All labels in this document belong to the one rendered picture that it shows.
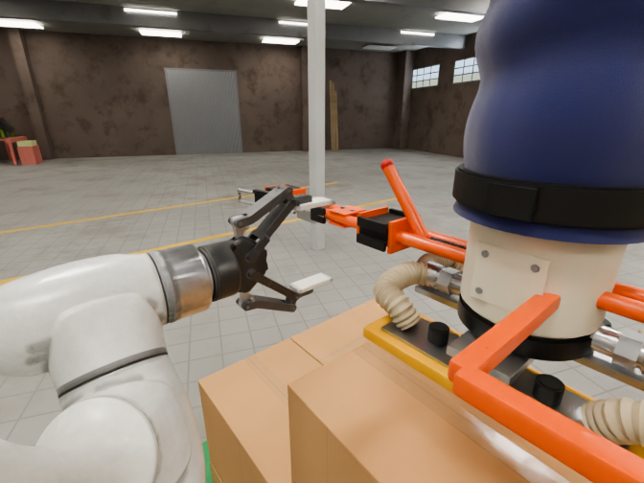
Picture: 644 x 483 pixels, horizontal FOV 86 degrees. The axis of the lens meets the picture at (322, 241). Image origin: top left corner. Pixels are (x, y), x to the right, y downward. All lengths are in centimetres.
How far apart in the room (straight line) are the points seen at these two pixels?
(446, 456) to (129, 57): 1494
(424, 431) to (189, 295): 44
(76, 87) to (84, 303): 1503
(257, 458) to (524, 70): 105
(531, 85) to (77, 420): 50
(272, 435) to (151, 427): 85
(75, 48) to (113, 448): 1524
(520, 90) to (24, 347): 52
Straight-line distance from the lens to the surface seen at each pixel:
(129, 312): 40
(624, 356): 53
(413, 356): 51
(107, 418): 36
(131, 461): 35
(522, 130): 41
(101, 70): 1524
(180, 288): 43
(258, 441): 118
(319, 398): 70
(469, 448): 67
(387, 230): 60
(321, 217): 73
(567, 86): 41
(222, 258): 45
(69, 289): 41
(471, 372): 31
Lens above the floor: 143
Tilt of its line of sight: 20 degrees down
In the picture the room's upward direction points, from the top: straight up
